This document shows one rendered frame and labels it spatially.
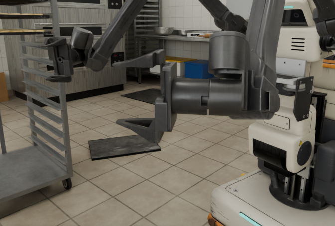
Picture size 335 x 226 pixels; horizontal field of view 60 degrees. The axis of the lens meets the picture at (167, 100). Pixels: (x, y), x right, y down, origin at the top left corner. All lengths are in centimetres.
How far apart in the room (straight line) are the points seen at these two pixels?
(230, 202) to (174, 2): 468
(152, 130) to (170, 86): 8
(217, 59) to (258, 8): 18
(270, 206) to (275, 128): 40
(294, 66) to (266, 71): 65
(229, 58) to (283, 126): 85
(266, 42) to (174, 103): 21
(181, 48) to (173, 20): 55
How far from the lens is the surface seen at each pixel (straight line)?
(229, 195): 154
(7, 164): 236
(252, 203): 151
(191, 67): 470
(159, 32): 519
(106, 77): 470
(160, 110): 44
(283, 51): 122
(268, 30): 56
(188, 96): 44
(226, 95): 43
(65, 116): 192
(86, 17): 447
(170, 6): 584
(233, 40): 46
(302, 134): 125
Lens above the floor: 110
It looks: 15 degrees down
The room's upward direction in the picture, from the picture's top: straight up
